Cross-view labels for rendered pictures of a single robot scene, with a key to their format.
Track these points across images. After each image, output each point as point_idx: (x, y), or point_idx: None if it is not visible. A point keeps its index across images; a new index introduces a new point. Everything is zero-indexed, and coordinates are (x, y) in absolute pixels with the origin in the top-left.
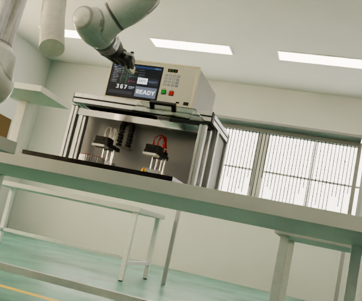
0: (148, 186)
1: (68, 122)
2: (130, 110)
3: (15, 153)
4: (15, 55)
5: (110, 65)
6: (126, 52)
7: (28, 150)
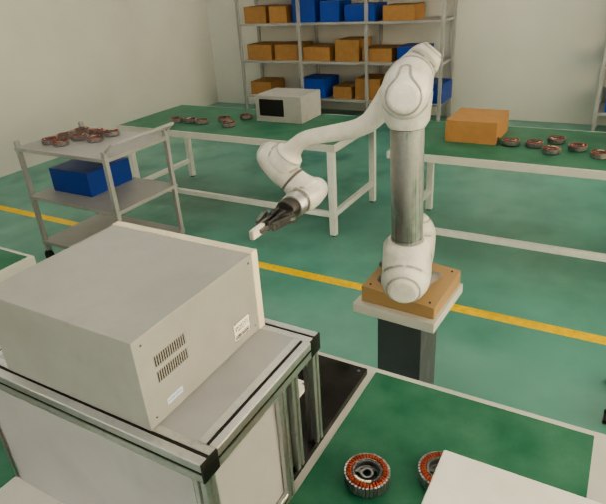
0: None
1: (319, 377)
2: None
3: (372, 367)
4: (384, 242)
5: (258, 266)
6: (270, 211)
7: (358, 366)
